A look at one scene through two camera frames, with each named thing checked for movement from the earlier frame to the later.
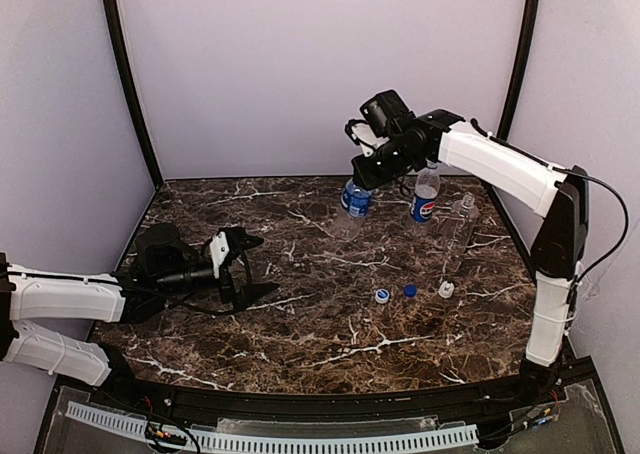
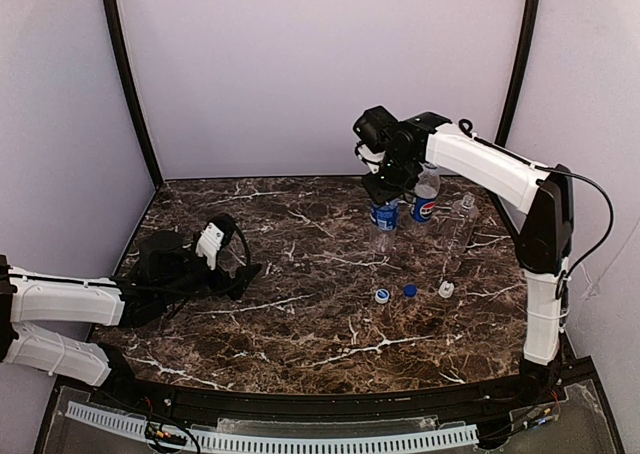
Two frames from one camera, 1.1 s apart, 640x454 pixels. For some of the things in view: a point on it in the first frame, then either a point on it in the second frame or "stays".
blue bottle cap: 410,290 stays
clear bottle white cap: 463,221 stays
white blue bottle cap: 382,295 stays
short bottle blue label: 356,204 to 385,215
